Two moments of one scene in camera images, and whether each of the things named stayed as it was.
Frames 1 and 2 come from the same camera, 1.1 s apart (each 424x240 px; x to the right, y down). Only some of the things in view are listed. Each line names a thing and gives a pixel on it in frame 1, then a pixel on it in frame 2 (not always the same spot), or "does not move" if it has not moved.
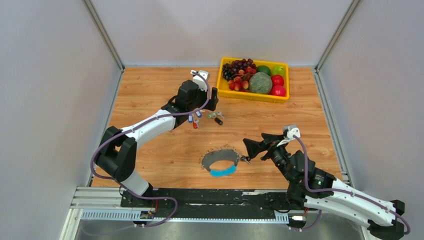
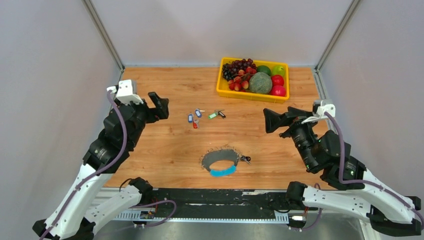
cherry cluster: [240, 83] does not move
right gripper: [254, 148] -> [273, 120]
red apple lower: [278, 90] does not move
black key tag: [218, 121] -> [219, 112]
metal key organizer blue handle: [223, 153] does not move
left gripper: [214, 100] -> [161, 111]
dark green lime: [264, 68] does not move
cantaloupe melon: [260, 82] does not move
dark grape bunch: [231, 69] does not move
